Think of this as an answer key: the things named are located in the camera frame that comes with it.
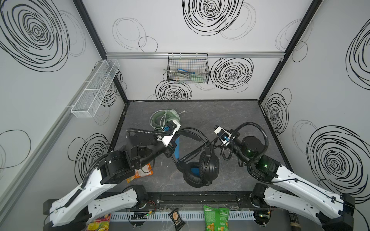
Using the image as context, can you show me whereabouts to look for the green blue items in basket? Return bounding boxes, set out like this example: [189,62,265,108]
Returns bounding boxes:
[164,68,208,84]

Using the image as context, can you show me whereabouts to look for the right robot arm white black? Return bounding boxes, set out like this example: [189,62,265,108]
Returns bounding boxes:
[215,127,355,231]

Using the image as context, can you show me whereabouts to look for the black wire wall basket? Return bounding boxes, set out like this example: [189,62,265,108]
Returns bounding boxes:
[167,58,210,85]

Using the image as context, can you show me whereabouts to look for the aluminium wall rail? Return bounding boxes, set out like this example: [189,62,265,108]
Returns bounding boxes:
[106,52,285,59]

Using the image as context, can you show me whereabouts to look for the mint green headphones with cable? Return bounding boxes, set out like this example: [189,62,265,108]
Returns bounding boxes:
[149,109,185,130]

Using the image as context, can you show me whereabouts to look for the green chips bag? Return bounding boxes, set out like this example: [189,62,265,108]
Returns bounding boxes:
[203,205,230,231]

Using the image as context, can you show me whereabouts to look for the white mesh wall shelf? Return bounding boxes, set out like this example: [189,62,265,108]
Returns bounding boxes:
[71,59,119,118]

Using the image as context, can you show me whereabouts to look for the Fox's fruits candy bag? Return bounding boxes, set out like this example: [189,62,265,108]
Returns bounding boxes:
[84,214,111,231]

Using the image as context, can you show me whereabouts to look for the black headphones with cable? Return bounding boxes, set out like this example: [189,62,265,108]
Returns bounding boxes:
[171,127,220,188]

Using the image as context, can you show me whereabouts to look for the small dark snack packet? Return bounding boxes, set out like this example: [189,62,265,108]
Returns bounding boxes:
[168,208,186,231]

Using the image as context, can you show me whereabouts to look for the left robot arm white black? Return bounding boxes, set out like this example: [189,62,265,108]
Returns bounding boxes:
[43,133,178,231]

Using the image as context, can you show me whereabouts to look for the orange snack bag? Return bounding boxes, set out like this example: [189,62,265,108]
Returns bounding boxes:
[126,163,153,183]

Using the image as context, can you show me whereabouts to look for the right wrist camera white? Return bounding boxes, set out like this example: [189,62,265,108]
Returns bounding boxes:
[214,125,231,146]

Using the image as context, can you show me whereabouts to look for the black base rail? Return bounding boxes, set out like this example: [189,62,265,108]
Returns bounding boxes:
[134,191,272,210]

